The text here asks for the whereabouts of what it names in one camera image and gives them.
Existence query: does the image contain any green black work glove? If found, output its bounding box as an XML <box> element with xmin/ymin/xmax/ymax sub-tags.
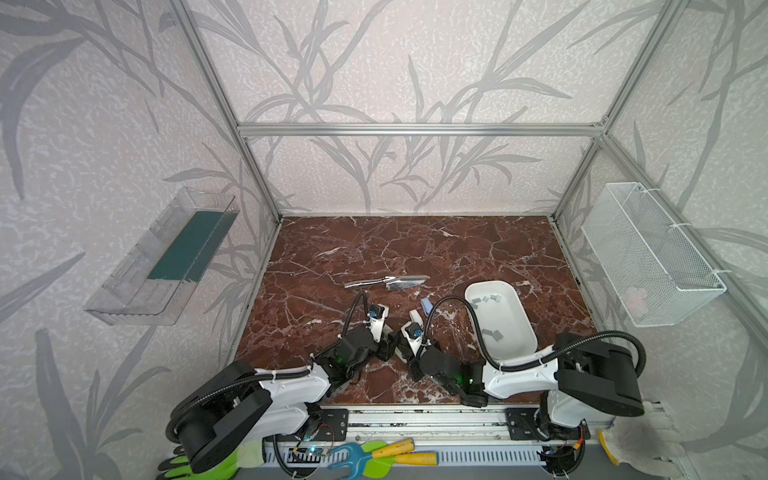
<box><xmin>156</xmin><ymin>440</ymin><xmax>265</xmax><ymax>480</ymax></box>

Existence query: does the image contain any white knit work glove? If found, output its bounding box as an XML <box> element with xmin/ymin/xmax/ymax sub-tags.
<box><xmin>598</xmin><ymin>400</ymin><xmax>686</xmax><ymax>479</ymax></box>

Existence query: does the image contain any green trowel yellow handle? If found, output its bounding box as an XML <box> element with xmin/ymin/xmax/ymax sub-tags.
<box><xmin>363</xmin><ymin>439</ymin><xmax>439</xmax><ymax>479</ymax></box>

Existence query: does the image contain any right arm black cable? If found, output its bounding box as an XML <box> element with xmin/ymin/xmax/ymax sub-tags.
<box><xmin>422</xmin><ymin>295</ymin><xmax>648</xmax><ymax>379</ymax></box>

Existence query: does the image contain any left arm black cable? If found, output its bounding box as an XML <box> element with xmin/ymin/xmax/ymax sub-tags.
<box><xmin>165</xmin><ymin>291</ymin><xmax>371</xmax><ymax>445</ymax></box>

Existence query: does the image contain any white plastic tray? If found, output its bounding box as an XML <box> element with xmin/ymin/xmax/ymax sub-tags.
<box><xmin>465</xmin><ymin>280</ymin><xmax>538</xmax><ymax>364</ymax></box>

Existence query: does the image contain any pink object in basket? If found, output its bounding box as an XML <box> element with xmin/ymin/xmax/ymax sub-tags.
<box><xmin>622</xmin><ymin>286</ymin><xmax>649</xmax><ymax>320</ymax></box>

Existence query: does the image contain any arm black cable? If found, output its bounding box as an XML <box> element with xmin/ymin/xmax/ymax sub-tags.
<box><xmin>165</xmin><ymin>291</ymin><xmax>371</xmax><ymax>445</ymax></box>
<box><xmin>422</xmin><ymin>295</ymin><xmax>648</xmax><ymax>379</ymax></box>

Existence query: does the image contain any white wire mesh basket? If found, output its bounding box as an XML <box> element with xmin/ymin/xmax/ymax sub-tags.
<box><xmin>582</xmin><ymin>182</ymin><xmax>727</xmax><ymax>327</ymax></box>

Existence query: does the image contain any small white stapler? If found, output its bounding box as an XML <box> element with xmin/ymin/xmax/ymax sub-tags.
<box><xmin>409</xmin><ymin>310</ymin><xmax>423</xmax><ymax>326</ymax></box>

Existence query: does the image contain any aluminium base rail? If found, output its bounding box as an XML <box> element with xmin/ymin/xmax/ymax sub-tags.
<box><xmin>260</xmin><ymin>405</ymin><xmax>591</xmax><ymax>477</ymax></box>

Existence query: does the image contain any clear acrylic wall shelf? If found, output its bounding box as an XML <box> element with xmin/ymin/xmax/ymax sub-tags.
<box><xmin>84</xmin><ymin>187</ymin><xmax>240</xmax><ymax>326</ymax></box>

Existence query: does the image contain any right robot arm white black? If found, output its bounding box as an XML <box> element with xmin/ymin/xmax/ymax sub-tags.
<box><xmin>411</xmin><ymin>330</ymin><xmax>647</xmax><ymax>429</ymax></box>

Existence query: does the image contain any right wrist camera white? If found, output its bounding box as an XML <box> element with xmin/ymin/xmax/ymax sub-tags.
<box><xmin>397</xmin><ymin>321</ymin><xmax>423</xmax><ymax>361</ymax></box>

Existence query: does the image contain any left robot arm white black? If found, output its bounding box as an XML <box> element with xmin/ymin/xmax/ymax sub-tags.
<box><xmin>159</xmin><ymin>326</ymin><xmax>396</xmax><ymax>479</ymax></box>

